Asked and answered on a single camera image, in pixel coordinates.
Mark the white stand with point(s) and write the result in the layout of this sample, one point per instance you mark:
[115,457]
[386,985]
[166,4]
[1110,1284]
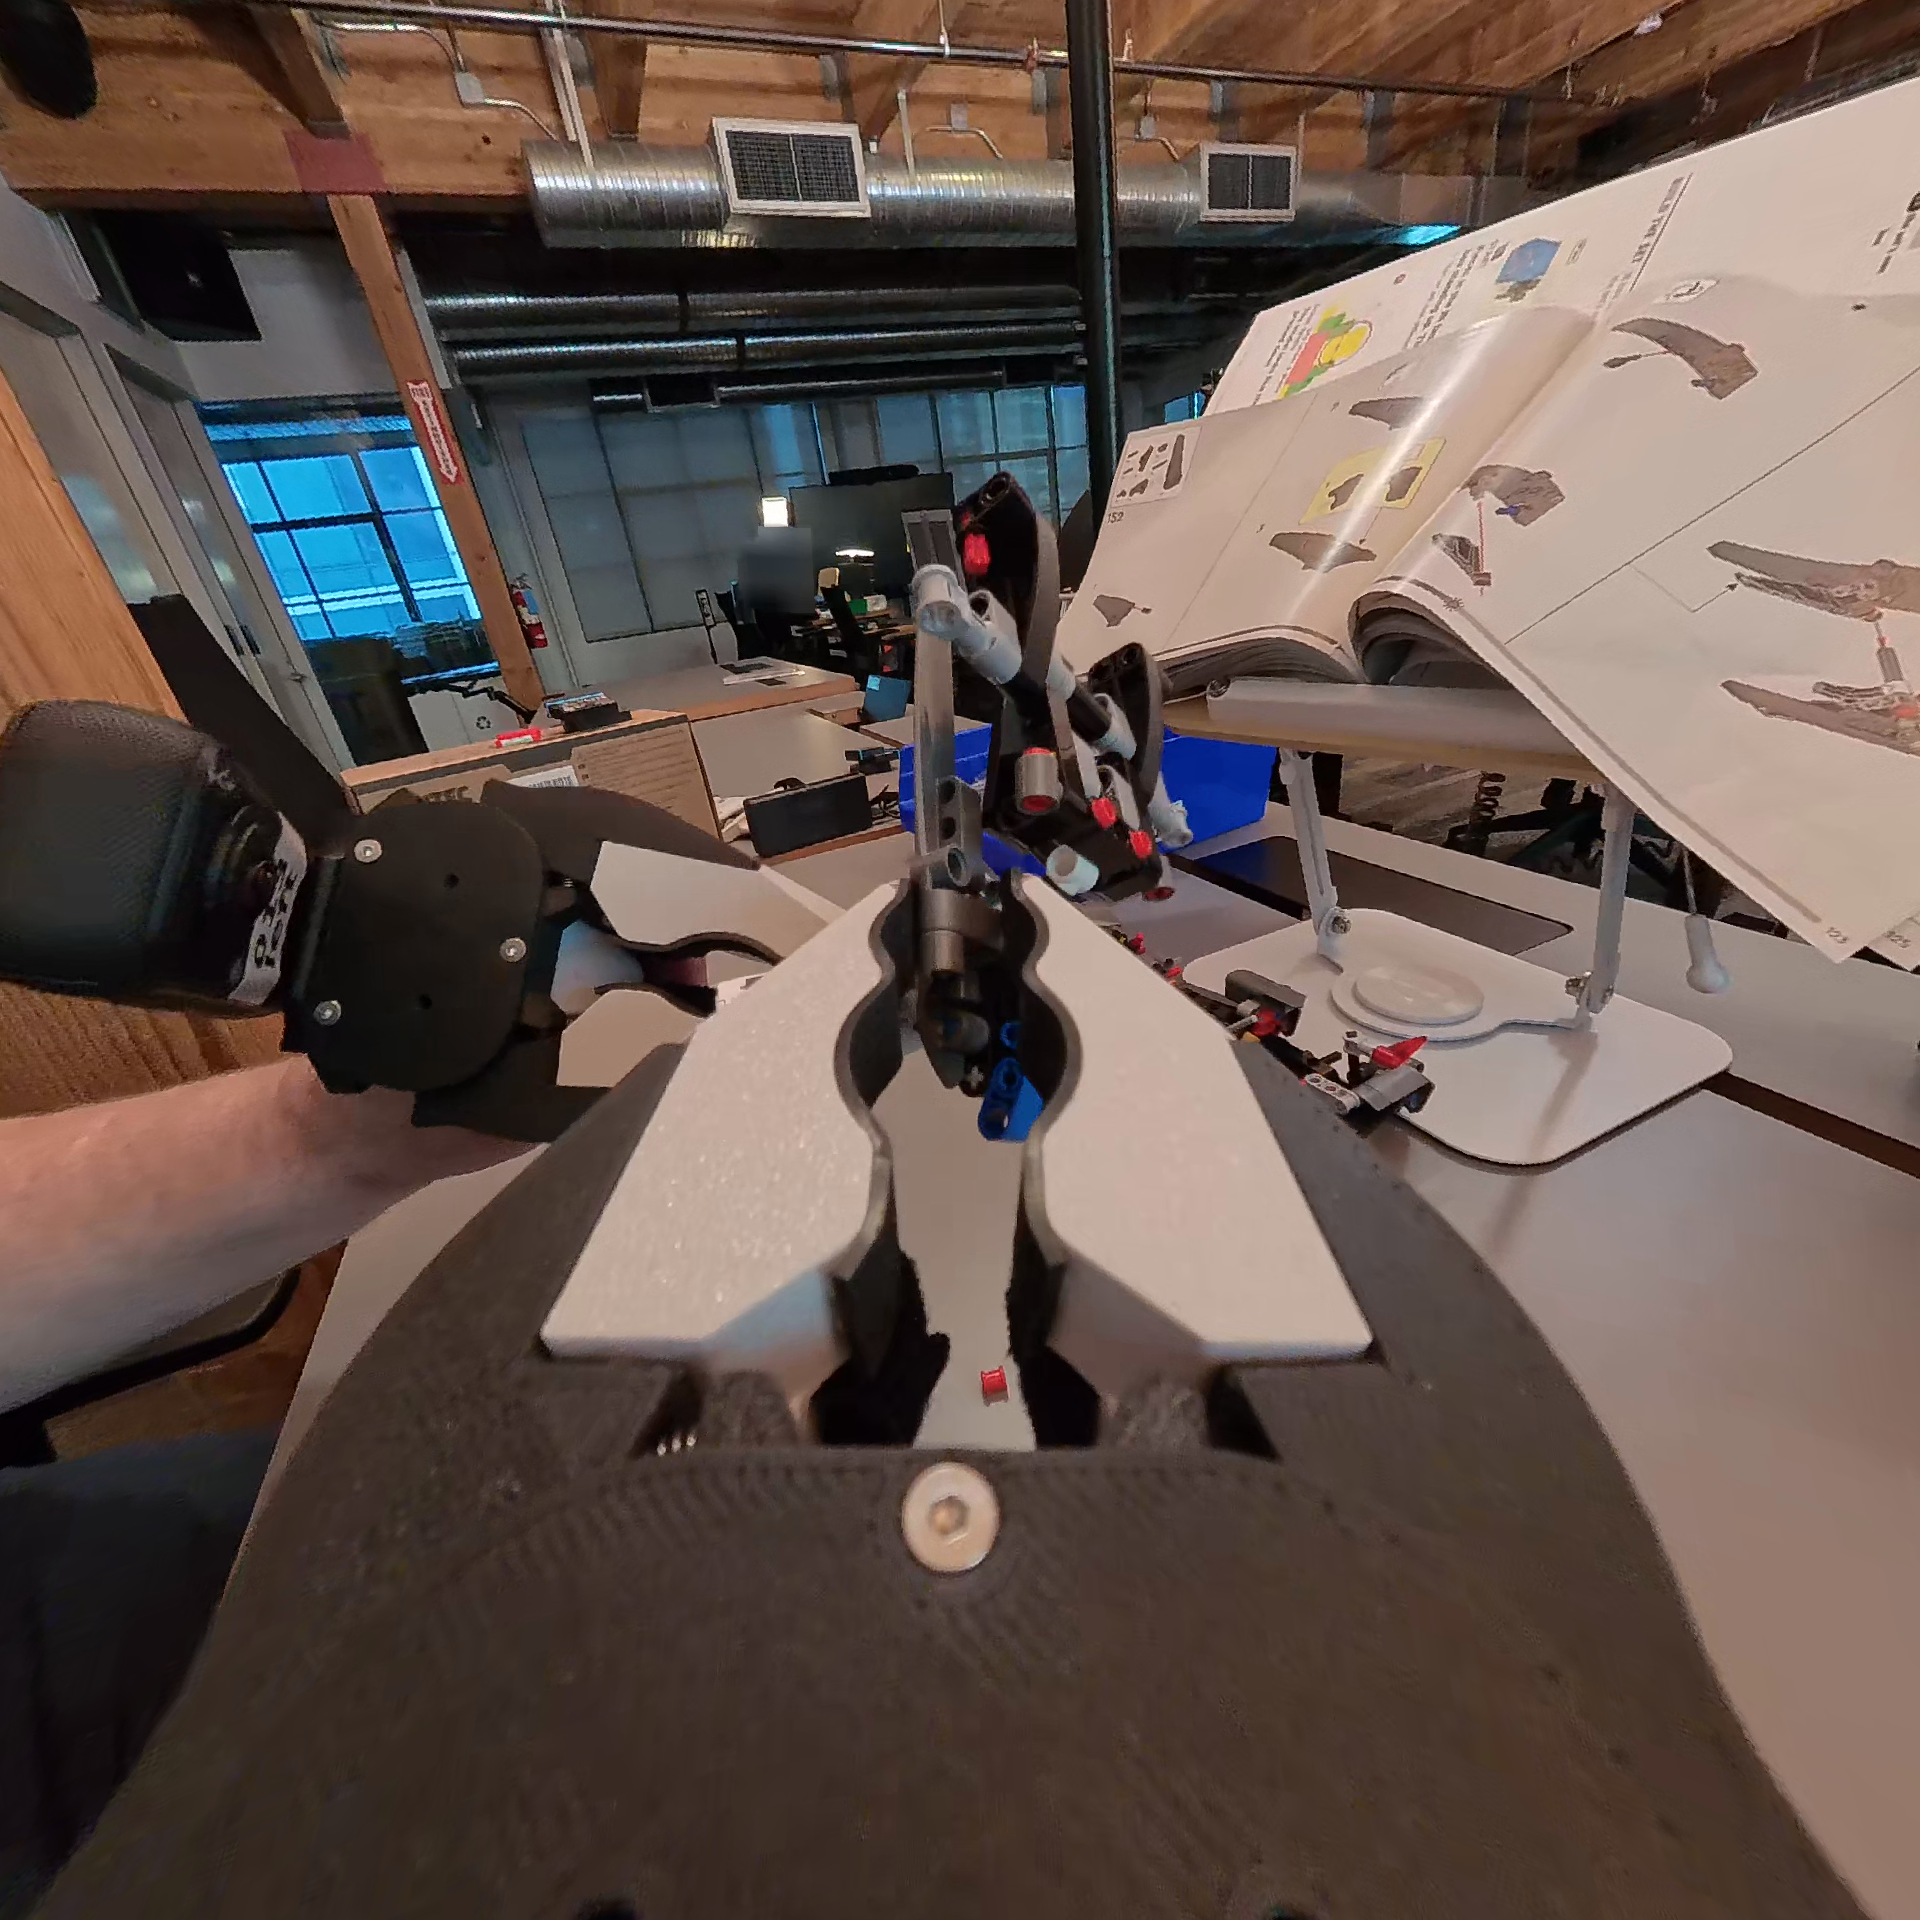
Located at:
[1321,839]

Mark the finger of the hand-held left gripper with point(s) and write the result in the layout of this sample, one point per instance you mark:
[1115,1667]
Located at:
[617,1036]
[675,892]

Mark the black pole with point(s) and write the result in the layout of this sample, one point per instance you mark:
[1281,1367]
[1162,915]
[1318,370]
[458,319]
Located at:
[1097,225]

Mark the black monitor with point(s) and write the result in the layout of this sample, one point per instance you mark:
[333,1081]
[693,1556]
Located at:
[869,510]

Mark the wooden cabinet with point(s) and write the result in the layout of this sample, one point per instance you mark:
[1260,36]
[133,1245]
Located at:
[60,601]

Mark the silver air duct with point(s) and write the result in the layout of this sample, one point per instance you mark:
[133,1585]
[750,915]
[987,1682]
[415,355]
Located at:
[629,188]

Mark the blue bin with square tag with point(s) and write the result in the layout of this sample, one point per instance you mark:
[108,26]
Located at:
[1231,781]

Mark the large lego car model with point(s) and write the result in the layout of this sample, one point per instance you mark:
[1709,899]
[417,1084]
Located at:
[1349,1073]

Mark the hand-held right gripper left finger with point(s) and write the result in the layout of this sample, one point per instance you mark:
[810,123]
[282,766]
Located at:
[705,1202]

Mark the white rounded board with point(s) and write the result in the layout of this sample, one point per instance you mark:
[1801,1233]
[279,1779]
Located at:
[1577,1081]

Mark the blue lego pin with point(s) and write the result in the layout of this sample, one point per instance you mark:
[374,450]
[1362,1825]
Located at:
[1014,1095]

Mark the white paper stack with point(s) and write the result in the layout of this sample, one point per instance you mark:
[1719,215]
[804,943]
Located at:
[1651,451]

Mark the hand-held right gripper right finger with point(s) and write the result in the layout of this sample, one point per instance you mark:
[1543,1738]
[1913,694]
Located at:
[1202,1202]

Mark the red fire extinguisher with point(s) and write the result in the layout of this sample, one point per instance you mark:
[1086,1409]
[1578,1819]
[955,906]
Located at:
[527,615]

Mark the black box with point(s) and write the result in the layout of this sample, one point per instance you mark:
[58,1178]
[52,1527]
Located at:
[810,819]

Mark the black chair armrest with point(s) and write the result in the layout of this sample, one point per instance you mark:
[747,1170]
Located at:
[150,1359]

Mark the person's left forearm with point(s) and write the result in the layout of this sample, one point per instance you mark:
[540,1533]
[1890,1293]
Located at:
[150,1202]

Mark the beige support beam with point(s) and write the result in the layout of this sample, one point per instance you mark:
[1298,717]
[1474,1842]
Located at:
[1349,722]

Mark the grey orange-striped lego panel assembly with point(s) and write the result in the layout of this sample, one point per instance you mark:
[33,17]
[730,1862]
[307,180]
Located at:
[1036,676]

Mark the cardboard box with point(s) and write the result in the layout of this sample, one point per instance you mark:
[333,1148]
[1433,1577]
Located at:
[601,750]

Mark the person's dark trousers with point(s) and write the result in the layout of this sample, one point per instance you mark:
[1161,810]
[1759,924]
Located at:
[106,1651]

